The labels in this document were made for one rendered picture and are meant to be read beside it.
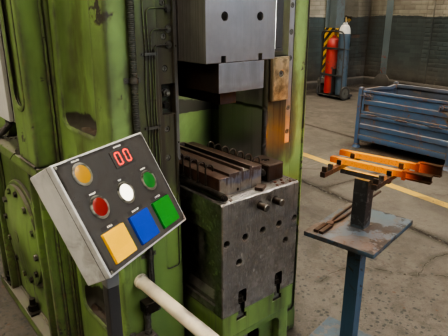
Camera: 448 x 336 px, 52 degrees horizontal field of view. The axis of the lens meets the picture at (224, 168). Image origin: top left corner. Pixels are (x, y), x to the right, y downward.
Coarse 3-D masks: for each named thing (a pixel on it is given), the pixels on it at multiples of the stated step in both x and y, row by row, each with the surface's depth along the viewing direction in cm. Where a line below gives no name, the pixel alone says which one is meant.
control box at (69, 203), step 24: (120, 144) 119; (144, 144) 127; (48, 168) 99; (72, 168) 103; (96, 168) 110; (120, 168) 116; (144, 168) 123; (48, 192) 102; (72, 192) 101; (96, 192) 107; (144, 192) 120; (168, 192) 128; (72, 216) 101; (96, 216) 104; (120, 216) 110; (72, 240) 103; (96, 240) 102; (96, 264) 102; (120, 264) 105
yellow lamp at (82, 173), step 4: (76, 168) 104; (80, 168) 105; (84, 168) 106; (76, 172) 104; (80, 172) 105; (84, 172) 106; (88, 172) 107; (76, 176) 103; (80, 176) 104; (84, 176) 105; (88, 176) 106; (80, 180) 104; (84, 180) 105; (88, 180) 106
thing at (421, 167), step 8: (344, 152) 200; (352, 152) 198; (360, 152) 198; (368, 160) 194; (376, 160) 191; (384, 160) 189; (392, 160) 187; (400, 160) 187; (408, 168) 183; (416, 168) 181; (424, 168) 180; (432, 168) 178; (440, 168) 176; (440, 176) 177
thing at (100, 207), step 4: (96, 200) 105; (100, 200) 106; (104, 200) 108; (96, 204) 105; (100, 204) 106; (104, 204) 107; (96, 208) 105; (100, 208) 105; (104, 208) 106; (96, 212) 104; (100, 212) 105; (104, 212) 106
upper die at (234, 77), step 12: (180, 72) 160; (192, 72) 155; (204, 72) 150; (216, 72) 145; (228, 72) 146; (240, 72) 150; (252, 72) 153; (180, 84) 161; (192, 84) 156; (204, 84) 151; (216, 84) 146; (228, 84) 148; (240, 84) 151; (252, 84) 154
